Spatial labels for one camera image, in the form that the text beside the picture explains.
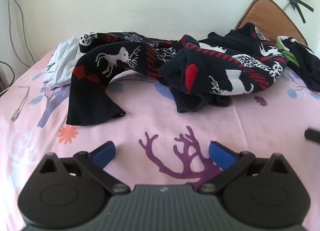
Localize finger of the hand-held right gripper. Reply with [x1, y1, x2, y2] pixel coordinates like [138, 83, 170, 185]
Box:
[304, 128, 320, 143]

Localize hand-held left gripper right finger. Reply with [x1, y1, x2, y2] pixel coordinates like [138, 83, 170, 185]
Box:
[198, 141, 289, 195]

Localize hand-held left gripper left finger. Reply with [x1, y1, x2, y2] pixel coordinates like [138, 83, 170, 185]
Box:
[38, 141, 131, 195]

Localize dark patterned knit sweater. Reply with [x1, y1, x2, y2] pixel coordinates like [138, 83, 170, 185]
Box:
[66, 22, 288, 126]

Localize pink printed bed sheet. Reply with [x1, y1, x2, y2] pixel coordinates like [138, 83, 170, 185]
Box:
[0, 46, 320, 231]

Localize black and green garment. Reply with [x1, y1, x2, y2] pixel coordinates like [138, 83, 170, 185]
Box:
[276, 36, 320, 92]

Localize light grey folded garment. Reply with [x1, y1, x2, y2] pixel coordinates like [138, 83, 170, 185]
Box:
[42, 36, 84, 90]

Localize wooden headboard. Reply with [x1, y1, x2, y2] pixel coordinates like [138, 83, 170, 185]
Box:
[236, 0, 308, 47]

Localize black tape strips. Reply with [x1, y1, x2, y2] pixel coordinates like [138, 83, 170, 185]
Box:
[276, 0, 314, 24]

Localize white charging cable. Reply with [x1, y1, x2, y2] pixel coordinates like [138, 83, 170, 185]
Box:
[0, 85, 30, 122]

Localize black wall cable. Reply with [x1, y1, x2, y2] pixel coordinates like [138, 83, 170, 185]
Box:
[0, 61, 16, 95]

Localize grey wall cable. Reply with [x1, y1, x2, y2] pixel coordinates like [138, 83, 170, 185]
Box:
[4, 0, 36, 67]

